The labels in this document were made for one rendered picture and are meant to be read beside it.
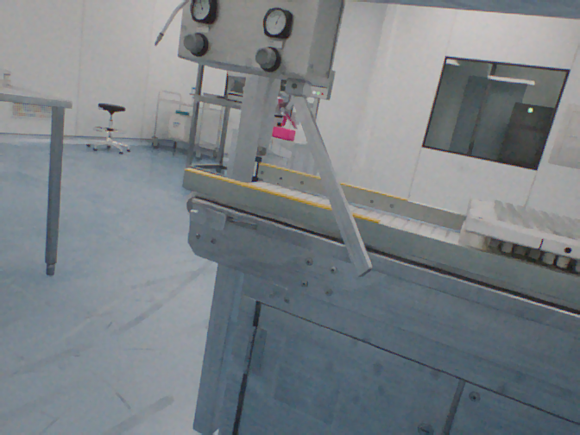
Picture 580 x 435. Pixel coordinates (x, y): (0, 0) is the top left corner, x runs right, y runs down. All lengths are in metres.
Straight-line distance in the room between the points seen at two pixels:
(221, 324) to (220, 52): 0.71
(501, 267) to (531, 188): 5.26
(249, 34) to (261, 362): 0.55
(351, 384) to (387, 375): 0.07
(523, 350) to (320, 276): 0.29
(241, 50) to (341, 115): 5.67
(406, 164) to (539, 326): 5.42
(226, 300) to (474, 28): 5.35
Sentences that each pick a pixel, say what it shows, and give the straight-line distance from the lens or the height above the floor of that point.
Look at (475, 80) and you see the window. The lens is 5.94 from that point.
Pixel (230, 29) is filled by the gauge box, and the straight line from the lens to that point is 0.67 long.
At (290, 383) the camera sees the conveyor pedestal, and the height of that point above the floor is 0.53.
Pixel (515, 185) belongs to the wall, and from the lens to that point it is 5.85.
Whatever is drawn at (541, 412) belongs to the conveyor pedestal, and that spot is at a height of 0.65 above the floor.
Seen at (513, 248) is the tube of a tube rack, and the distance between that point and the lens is 0.70.
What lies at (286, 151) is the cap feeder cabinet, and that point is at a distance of 3.44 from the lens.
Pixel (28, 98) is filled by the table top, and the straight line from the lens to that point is 2.12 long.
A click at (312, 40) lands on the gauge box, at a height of 1.09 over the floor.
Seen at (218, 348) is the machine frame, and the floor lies 0.37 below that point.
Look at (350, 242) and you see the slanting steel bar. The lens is 0.52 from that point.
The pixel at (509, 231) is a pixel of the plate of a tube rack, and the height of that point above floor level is 0.90.
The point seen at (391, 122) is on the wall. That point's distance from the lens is 6.06.
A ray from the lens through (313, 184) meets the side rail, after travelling 0.92.
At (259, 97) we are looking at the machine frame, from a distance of 0.99.
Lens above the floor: 1.00
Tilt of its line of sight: 14 degrees down
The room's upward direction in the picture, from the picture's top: 11 degrees clockwise
